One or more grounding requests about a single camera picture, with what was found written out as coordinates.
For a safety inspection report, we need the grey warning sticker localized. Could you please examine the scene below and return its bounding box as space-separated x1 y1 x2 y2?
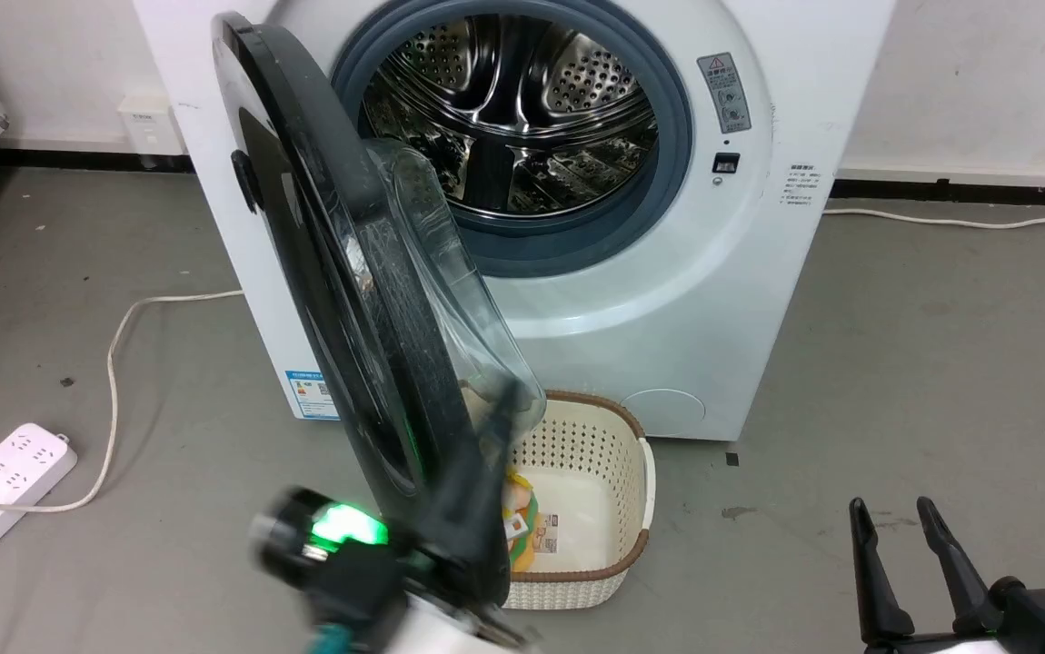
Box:
698 53 752 134

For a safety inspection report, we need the white wall socket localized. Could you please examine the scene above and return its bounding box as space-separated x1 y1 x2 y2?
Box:
118 95 184 170

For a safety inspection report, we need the white power strip cable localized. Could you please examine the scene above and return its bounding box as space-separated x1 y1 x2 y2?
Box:
0 289 244 524

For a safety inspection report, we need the yellow orange plush toy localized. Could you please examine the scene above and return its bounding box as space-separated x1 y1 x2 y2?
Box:
503 468 547 574

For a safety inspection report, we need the white front-load washing machine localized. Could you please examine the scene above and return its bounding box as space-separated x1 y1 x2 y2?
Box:
132 0 896 443

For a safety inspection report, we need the black round washing machine door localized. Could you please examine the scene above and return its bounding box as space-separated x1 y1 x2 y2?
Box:
211 12 549 611

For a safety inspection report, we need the perforated steel washer drum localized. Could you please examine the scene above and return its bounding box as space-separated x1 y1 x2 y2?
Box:
361 14 660 219

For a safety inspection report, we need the thin white floor cable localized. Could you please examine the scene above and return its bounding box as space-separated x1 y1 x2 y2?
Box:
824 207 1045 231

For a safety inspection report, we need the cream woven laundry basket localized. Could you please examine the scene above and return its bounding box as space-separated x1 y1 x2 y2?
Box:
486 391 657 611

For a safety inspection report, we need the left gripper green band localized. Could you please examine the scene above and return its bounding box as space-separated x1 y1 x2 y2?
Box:
250 377 547 654

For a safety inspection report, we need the round white filter cover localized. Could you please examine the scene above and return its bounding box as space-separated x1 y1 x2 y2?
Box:
621 389 707 442

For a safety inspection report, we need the blue energy label sticker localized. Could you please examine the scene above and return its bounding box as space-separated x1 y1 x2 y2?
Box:
284 368 342 421

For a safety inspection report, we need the grey rubber door gasket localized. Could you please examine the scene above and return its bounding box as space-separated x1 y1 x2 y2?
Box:
332 0 694 279

